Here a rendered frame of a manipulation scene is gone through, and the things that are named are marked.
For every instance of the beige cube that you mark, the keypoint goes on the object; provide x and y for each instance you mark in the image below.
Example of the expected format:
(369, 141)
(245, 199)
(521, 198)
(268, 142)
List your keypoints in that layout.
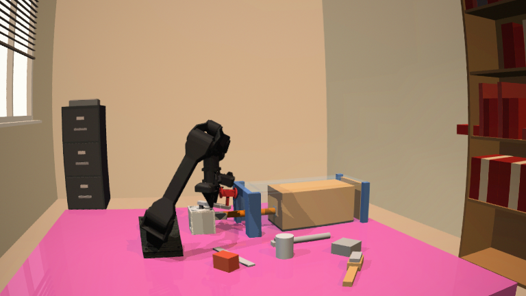
(345, 246)

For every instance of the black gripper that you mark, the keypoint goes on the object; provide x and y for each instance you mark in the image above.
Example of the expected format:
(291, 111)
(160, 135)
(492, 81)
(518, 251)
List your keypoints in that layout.
(207, 187)

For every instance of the beige flat bar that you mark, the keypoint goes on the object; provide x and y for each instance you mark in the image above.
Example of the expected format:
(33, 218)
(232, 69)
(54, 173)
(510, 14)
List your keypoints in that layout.
(241, 260)

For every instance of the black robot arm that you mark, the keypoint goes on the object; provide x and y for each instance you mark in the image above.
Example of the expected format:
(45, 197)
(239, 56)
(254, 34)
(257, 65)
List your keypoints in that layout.
(210, 147)

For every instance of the grey cylinder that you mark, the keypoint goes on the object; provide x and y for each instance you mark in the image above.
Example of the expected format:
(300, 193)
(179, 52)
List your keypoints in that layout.
(284, 244)

